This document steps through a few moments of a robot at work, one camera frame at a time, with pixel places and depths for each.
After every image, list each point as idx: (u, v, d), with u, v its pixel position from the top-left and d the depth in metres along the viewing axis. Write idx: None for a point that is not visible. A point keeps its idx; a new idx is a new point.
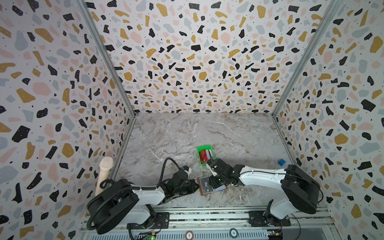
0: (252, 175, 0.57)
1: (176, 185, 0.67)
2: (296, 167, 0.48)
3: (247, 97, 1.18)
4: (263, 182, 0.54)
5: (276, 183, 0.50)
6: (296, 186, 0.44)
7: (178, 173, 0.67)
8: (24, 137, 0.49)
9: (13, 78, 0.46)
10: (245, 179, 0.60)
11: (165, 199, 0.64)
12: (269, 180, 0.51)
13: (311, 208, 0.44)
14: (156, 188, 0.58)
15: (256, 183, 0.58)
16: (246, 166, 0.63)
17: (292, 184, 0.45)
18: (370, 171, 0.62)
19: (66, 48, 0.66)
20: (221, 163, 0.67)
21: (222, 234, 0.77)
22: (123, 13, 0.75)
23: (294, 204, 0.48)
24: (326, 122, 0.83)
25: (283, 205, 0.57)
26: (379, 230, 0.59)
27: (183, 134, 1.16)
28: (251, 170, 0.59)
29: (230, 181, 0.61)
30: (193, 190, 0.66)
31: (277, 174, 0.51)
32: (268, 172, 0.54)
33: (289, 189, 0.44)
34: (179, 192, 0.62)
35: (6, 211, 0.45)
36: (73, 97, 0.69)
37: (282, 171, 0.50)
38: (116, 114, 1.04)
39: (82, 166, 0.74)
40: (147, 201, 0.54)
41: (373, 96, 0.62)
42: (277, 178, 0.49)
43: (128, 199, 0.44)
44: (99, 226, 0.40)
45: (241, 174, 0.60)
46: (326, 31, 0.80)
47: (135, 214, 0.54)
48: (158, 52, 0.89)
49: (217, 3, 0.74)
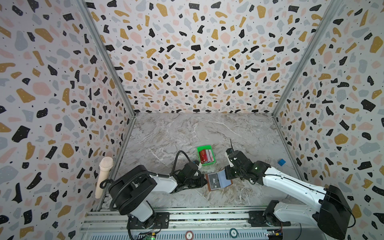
0: (280, 180, 0.52)
1: (187, 175, 0.69)
2: (337, 189, 0.44)
3: (247, 97, 1.18)
4: (292, 193, 0.50)
5: (311, 200, 0.45)
6: (334, 210, 0.40)
7: (189, 164, 0.69)
8: (24, 137, 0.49)
9: (13, 78, 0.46)
10: (270, 182, 0.54)
11: (176, 189, 0.65)
12: (304, 194, 0.46)
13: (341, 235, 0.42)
14: (170, 177, 0.61)
15: (282, 190, 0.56)
16: (274, 169, 0.56)
17: (330, 207, 0.41)
18: (370, 171, 0.62)
19: (66, 48, 0.66)
20: (241, 157, 0.61)
21: (222, 234, 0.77)
22: (123, 13, 0.75)
23: (321, 224, 0.45)
24: (325, 122, 0.83)
25: (296, 214, 0.56)
26: (379, 230, 0.59)
27: (183, 134, 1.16)
28: (281, 175, 0.53)
29: (249, 177, 0.59)
30: (202, 184, 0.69)
31: (315, 191, 0.46)
32: (303, 185, 0.48)
33: (326, 211, 0.41)
34: (188, 184, 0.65)
35: (6, 211, 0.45)
36: (73, 97, 0.69)
37: (322, 190, 0.45)
38: (116, 114, 1.04)
39: (82, 166, 0.74)
40: (160, 189, 0.56)
41: (372, 96, 0.62)
42: (314, 195, 0.45)
43: (147, 183, 0.46)
44: (120, 207, 0.42)
45: (267, 175, 0.55)
46: (326, 31, 0.80)
47: (142, 207, 0.55)
48: (158, 52, 0.89)
49: (217, 3, 0.74)
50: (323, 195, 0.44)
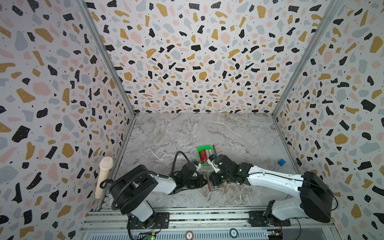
0: (263, 177, 0.54)
1: (185, 176, 0.70)
2: (313, 174, 0.46)
3: (247, 97, 1.18)
4: (275, 186, 0.52)
5: (292, 189, 0.47)
6: (314, 195, 0.42)
7: (187, 165, 0.69)
8: (24, 137, 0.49)
9: (13, 78, 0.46)
10: (255, 180, 0.56)
11: (175, 190, 0.67)
12: (284, 185, 0.49)
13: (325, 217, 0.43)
14: (169, 177, 0.61)
15: (266, 185, 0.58)
16: (256, 167, 0.58)
17: (310, 192, 0.43)
18: (370, 171, 0.62)
19: (66, 48, 0.66)
20: (226, 161, 0.62)
21: (222, 234, 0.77)
22: (123, 13, 0.75)
23: (307, 210, 0.46)
24: (325, 122, 0.83)
25: (289, 208, 0.56)
26: (379, 230, 0.59)
27: (183, 134, 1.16)
28: (263, 172, 0.55)
29: (235, 180, 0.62)
30: (201, 184, 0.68)
31: (294, 180, 0.48)
32: (283, 177, 0.50)
33: (307, 198, 0.42)
34: (187, 185, 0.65)
35: (6, 211, 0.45)
36: (73, 97, 0.69)
37: (299, 178, 0.47)
38: (116, 114, 1.04)
39: (82, 166, 0.74)
40: (159, 189, 0.56)
41: (372, 96, 0.62)
42: (293, 184, 0.47)
43: (148, 182, 0.47)
44: (122, 206, 0.43)
45: (250, 175, 0.57)
46: (326, 31, 0.80)
47: (143, 207, 0.55)
48: (158, 52, 0.89)
49: (217, 3, 0.74)
50: (301, 182, 0.46)
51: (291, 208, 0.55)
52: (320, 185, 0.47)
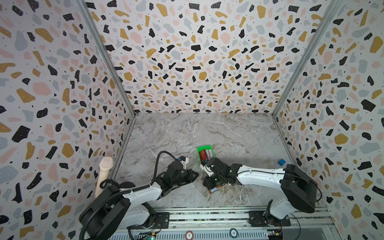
0: (250, 174, 0.56)
1: (172, 176, 0.66)
2: (294, 166, 0.48)
3: (247, 97, 1.18)
4: (261, 182, 0.54)
5: (275, 183, 0.49)
6: (295, 186, 0.44)
7: (172, 164, 0.66)
8: (24, 137, 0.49)
9: (13, 78, 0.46)
10: (244, 179, 0.59)
11: (164, 193, 0.63)
12: (268, 180, 0.51)
13: (310, 207, 0.44)
14: (149, 185, 0.57)
15: (254, 183, 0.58)
16: (243, 165, 0.62)
17: (291, 184, 0.44)
18: (370, 171, 0.62)
19: (66, 48, 0.66)
20: (217, 163, 0.65)
21: (222, 234, 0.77)
22: (123, 13, 0.75)
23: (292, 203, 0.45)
24: (326, 122, 0.83)
25: (282, 204, 0.57)
26: (379, 230, 0.59)
27: (183, 134, 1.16)
28: (249, 170, 0.58)
29: (227, 180, 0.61)
30: (191, 179, 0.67)
31: (276, 173, 0.50)
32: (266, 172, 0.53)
33: (288, 189, 0.44)
34: (178, 182, 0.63)
35: (6, 211, 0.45)
36: (73, 97, 0.69)
37: (281, 171, 0.50)
38: (116, 114, 1.04)
39: (82, 166, 0.74)
40: (143, 199, 0.53)
41: (373, 96, 0.62)
42: (276, 178, 0.49)
43: (119, 205, 0.42)
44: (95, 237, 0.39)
45: (239, 174, 0.59)
46: (326, 31, 0.80)
47: (134, 217, 0.54)
48: (158, 52, 0.89)
49: (217, 3, 0.74)
50: (283, 175, 0.48)
51: (283, 204, 0.57)
52: (301, 176, 0.49)
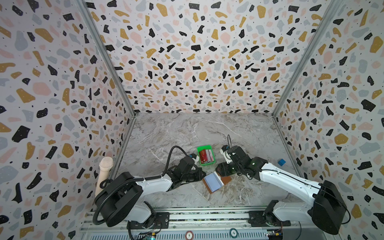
0: (277, 175, 0.52)
1: (183, 171, 0.67)
2: (332, 184, 0.44)
3: (247, 97, 1.18)
4: (288, 187, 0.50)
5: (305, 194, 0.46)
6: (329, 204, 0.41)
7: (185, 158, 0.67)
8: (24, 137, 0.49)
9: (13, 78, 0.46)
10: (267, 177, 0.55)
11: (173, 186, 0.64)
12: (299, 189, 0.47)
13: (334, 229, 0.42)
14: (162, 177, 0.58)
15: (277, 185, 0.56)
16: (270, 164, 0.57)
17: (324, 201, 0.41)
18: (370, 171, 0.62)
19: (66, 48, 0.66)
20: (240, 152, 0.62)
21: (222, 234, 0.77)
22: (123, 13, 0.75)
23: (314, 219, 0.46)
24: (326, 122, 0.83)
25: (295, 211, 0.55)
26: (379, 230, 0.59)
27: (183, 134, 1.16)
28: (277, 171, 0.54)
29: (246, 172, 0.60)
30: (200, 177, 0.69)
31: (310, 185, 0.46)
32: (299, 180, 0.48)
33: (320, 205, 0.41)
34: (186, 179, 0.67)
35: (6, 211, 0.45)
36: (73, 97, 0.69)
37: (317, 185, 0.46)
38: (116, 114, 1.04)
39: (82, 166, 0.74)
40: (154, 189, 0.53)
41: (373, 96, 0.62)
42: (309, 190, 0.45)
43: (132, 191, 0.43)
44: (107, 219, 0.41)
45: (264, 170, 0.55)
46: (326, 31, 0.80)
47: (138, 211, 0.54)
48: (158, 52, 0.89)
49: (217, 3, 0.74)
50: (317, 190, 0.45)
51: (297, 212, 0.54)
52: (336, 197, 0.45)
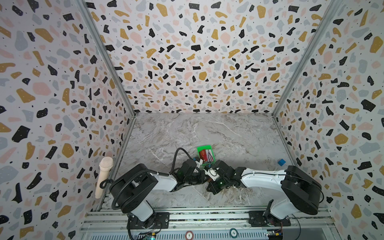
0: (253, 177, 0.57)
1: (186, 173, 0.69)
2: (295, 168, 0.48)
3: (247, 97, 1.18)
4: (265, 183, 0.54)
5: (276, 184, 0.50)
6: (296, 187, 0.45)
7: (187, 161, 0.69)
8: (24, 137, 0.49)
9: (13, 78, 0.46)
10: (247, 181, 0.60)
11: (176, 187, 0.66)
12: (270, 181, 0.52)
13: (311, 208, 0.44)
14: (169, 175, 0.61)
15: (257, 184, 0.58)
16: (247, 168, 0.63)
17: (291, 184, 0.45)
18: (370, 171, 0.62)
19: (66, 48, 0.66)
20: (223, 166, 0.67)
21: (222, 234, 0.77)
22: (123, 13, 0.75)
23: (295, 205, 0.48)
24: (326, 122, 0.83)
25: (283, 205, 0.57)
26: (379, 230, 0.59)
27: (183, 134, 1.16)
28: (253, 172, 0.59)
29: (232, 183, 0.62)
30: (202, 180, 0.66)
31: (277, 175, 0.51)
32: (268, 173, 0.54)
33: (289, 190, 0.44)
34: (189, 181, 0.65)
35: (6, 211, 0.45)
36: (73, 97, 0.69)
37: (283, 172, 0.51)
38: (116, 114, 1.04)
39: (82, 166, 0.74)
40: (161, 186, 0.56)
41: (373, 96, 0.62)
42: (277, 179, 0.50)
43: (148, 180, 0.47)
44: (122, 206, 0.43)
45: (242, 176, 0.61)
46: (326, 31, 0.80)
47: (143, 207, 0.55)
48: (158, 52, 0.89)
49: (217, 3, 0.74)
50: (284, 176, 0.49)
51: (285, 205, 0.56)
52: (303, 178, 0.47)
